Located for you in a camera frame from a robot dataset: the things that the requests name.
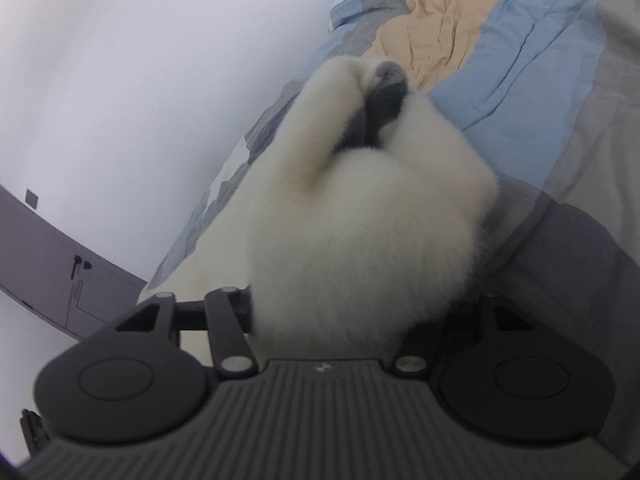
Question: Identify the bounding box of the grey door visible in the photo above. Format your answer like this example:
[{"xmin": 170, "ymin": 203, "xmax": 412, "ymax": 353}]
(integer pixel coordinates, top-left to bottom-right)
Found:
[{"xmin": 0, "ymin": 185, "xmax": 149, "ymax": 342}]

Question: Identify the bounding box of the patchwork quilt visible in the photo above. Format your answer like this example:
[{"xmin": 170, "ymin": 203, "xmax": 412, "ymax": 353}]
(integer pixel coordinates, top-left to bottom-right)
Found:
[{"xmin": 145, "ymin": 0, "xmax": 640, "ymax": 461}]

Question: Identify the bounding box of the black door handle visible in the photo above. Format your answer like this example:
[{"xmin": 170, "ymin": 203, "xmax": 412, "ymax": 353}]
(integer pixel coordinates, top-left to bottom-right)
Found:
[{"xmin": 69, "ymin": 255, "xmax": 94, "ymax": 280}]

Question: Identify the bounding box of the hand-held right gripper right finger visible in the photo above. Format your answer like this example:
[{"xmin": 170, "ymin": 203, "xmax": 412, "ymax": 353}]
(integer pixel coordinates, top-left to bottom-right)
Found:
[{"xmin": 392, "ymin": 292, "xmax": 543, "ymax": 376}]

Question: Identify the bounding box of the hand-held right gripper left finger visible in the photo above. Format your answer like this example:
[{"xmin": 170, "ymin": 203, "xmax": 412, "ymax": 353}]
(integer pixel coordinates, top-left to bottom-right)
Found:
[{"xmin": 114, "ymin": 286, "xmax": 261, "ymax": 378}]

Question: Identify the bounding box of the cream dark-striped knit sweater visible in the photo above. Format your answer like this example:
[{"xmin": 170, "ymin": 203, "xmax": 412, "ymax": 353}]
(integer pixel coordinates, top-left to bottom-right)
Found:
[{"xmin": 137, "ymin": 55, "xmax": 501, "ymax": 361}]

